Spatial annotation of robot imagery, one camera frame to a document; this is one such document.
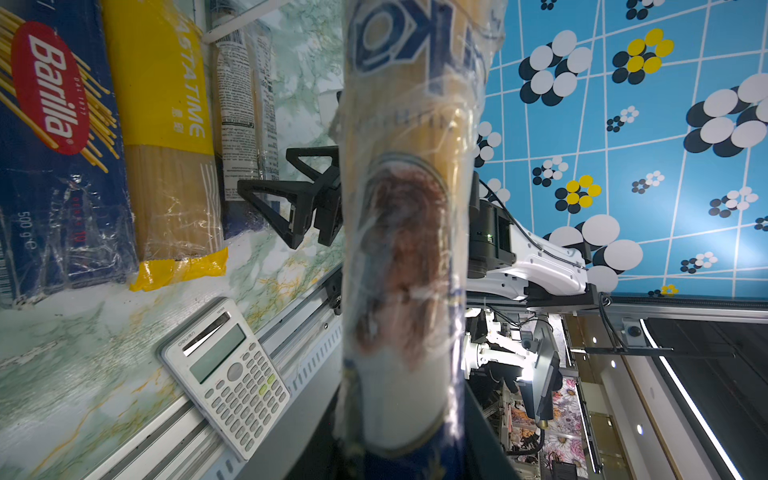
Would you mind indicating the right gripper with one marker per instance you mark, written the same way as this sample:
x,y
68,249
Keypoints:
x,y
489,245

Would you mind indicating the blue clear spaghetti bag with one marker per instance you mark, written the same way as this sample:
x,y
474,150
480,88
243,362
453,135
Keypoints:
x,y
415,75

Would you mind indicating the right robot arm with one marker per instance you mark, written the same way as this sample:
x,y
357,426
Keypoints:
x,y
544,275

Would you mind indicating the yellow pasta bag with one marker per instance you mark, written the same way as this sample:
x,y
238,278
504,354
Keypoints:
x,y
156,60

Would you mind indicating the blue Barilla pasta box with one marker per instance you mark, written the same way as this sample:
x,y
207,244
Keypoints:
x,y
66,219

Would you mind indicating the clear grey spaghetti bag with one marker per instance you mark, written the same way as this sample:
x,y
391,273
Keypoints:
x,y
245,130

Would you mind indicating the white calculator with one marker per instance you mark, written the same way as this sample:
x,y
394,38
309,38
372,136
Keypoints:
x,y
227,374

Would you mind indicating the aluminium front rail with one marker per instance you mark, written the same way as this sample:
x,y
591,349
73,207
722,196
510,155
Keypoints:
x,y
304,342

